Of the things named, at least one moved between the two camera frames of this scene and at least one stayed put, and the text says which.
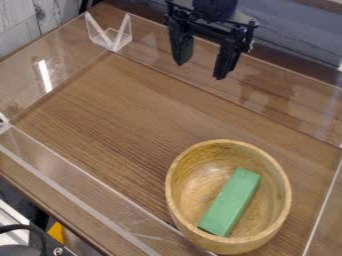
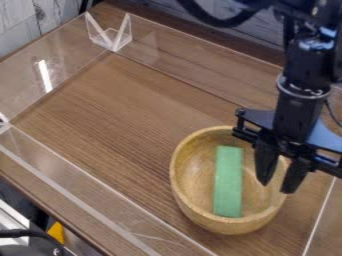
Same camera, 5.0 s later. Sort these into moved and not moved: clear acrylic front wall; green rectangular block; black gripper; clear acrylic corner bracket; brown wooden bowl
Moved: black gripper; green rectangular block; brown wooden bowl
Not moved: clear acrylic corner bracket; clear acrylic front wall
